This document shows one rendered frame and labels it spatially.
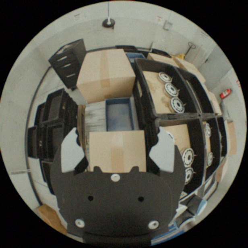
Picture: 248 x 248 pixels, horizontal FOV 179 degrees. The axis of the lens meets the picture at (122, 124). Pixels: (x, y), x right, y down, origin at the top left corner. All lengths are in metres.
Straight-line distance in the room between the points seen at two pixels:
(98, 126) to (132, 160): 0.29
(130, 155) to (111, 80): 0.35
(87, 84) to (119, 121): 0.28
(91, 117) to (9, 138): 2.40
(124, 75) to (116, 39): 2.93
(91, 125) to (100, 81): 0.26
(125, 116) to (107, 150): 0.26
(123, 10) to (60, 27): 1.92
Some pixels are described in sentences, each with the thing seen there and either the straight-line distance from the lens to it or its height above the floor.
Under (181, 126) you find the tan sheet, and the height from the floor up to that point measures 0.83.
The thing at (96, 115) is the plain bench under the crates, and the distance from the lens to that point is 0.52.
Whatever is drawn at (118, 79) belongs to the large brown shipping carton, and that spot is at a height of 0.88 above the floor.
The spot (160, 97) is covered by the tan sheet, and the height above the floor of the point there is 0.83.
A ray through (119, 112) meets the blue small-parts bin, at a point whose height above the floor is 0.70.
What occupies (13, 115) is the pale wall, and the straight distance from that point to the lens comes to 2.71.
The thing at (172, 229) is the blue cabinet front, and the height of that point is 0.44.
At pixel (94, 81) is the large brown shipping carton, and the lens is 0.41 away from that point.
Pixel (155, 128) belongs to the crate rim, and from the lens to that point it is 0.28.
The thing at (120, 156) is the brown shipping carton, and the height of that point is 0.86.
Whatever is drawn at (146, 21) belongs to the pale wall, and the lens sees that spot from 3.43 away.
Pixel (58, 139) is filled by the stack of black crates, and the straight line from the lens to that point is 1.08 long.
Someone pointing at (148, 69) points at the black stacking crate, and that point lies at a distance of 0.61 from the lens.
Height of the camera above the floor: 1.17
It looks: 75 degrees down
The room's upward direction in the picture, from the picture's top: 10 degrees clockwise
